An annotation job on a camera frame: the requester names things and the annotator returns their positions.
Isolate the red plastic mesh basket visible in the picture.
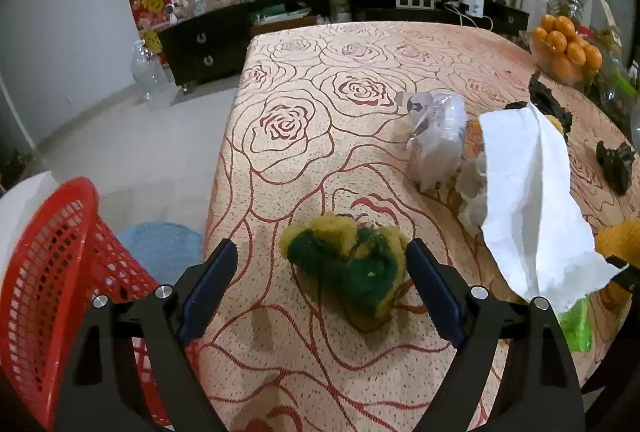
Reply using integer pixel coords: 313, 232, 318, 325
0, 176, 173, 430

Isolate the large clear water bottle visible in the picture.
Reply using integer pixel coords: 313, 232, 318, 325
130, 40, 171, 106

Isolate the clear glass fruit bowl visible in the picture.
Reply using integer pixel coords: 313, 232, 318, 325
530, 37, 601, 88

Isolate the pile of oranges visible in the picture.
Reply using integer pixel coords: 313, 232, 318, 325
531, 13, 604, 86

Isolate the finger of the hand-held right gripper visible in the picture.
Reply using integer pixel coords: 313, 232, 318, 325
607, 256, 640, 298

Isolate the clear plastic bag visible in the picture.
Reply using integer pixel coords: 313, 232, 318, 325
395, 88, 471, 188

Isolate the orange peel piece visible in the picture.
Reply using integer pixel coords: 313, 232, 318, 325
462, 118, 486, 160

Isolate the dark television cabinet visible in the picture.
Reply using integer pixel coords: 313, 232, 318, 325
157, 0, 530, 86

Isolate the red and gold poster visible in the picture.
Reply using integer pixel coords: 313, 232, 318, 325
129, 0, 171, 58

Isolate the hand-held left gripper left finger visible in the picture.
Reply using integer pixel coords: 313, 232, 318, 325
54, 238, 239, 432

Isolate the white paper towel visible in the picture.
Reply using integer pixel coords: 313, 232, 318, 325
477, 105, 628, 313

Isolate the green and yellow sponge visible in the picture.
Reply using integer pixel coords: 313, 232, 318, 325
279, 213, 413, 332

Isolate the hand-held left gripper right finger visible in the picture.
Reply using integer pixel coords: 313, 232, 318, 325
405, 238, 587, 432

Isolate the blue plastic stool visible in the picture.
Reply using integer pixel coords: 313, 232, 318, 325
116, 222, 206, 285

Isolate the green plastic wrapper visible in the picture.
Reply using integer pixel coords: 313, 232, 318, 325
557, 295, 593, 353

